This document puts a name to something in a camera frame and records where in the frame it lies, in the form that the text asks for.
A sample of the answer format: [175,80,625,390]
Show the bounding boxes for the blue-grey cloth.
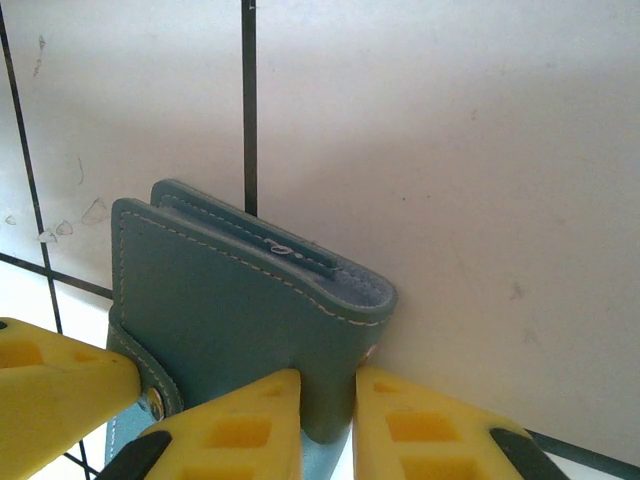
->
[103,178,400,480]

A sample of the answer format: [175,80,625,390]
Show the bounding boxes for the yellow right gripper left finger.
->
[94,368,304,480]

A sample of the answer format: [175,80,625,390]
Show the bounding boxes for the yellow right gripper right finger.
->
[351,364,576,480]

